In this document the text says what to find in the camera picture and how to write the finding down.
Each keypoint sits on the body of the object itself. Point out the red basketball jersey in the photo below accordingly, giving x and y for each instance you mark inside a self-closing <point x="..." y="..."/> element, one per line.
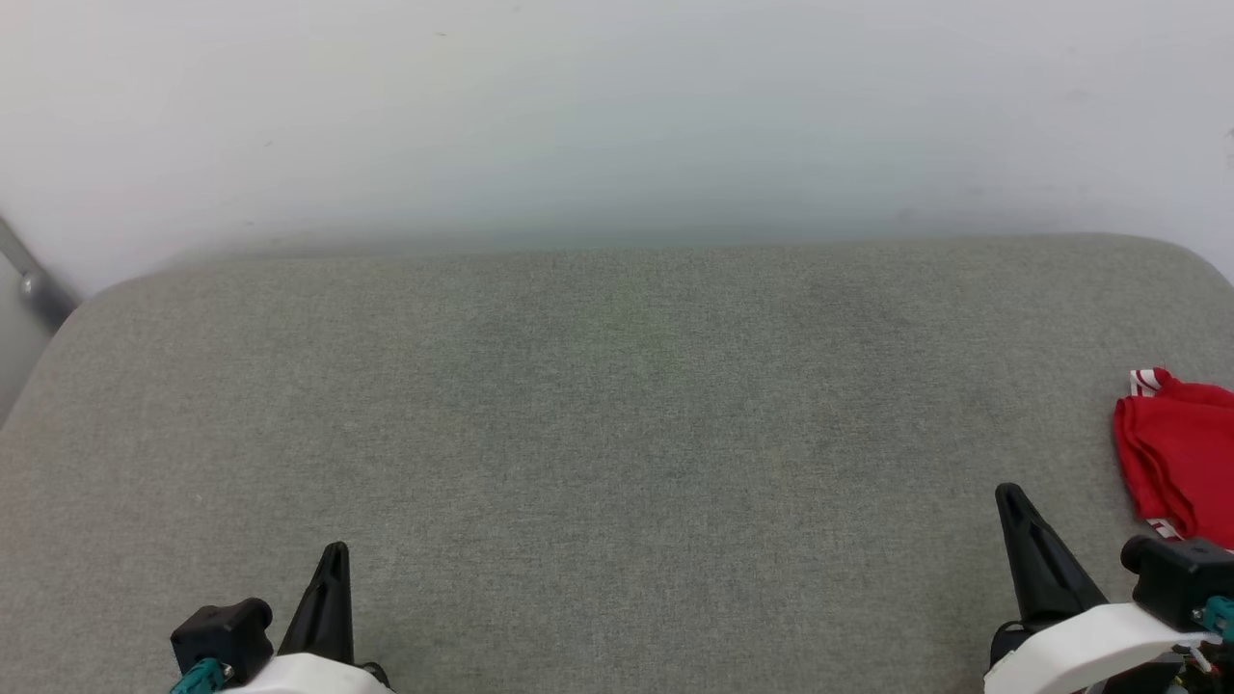
<point x="1181" y="453"/>

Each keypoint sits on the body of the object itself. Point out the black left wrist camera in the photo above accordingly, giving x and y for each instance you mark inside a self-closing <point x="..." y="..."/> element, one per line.
<point x="222" y="636"/>

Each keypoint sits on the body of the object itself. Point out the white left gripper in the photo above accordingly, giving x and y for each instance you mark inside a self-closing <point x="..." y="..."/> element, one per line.
<point x="308" y="677"/>

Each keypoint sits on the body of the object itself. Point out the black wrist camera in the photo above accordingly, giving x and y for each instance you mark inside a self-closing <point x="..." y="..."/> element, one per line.
<point x="222" y="636"/>
<point x="1181" y="578"/>

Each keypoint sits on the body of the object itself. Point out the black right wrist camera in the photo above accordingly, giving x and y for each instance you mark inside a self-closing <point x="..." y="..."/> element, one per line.
<point x="1181" y="578"/>

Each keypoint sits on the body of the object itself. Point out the grey metal bar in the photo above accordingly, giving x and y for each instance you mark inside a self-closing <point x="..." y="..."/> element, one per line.
<point x="34" y="280"/>

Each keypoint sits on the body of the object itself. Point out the grey fabric sofa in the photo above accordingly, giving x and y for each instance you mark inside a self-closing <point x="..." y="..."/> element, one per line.
<point x="617" y="463"/>

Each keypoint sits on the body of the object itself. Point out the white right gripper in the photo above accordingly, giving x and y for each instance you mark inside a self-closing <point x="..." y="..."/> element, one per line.
<point x="1089" y="651"/>

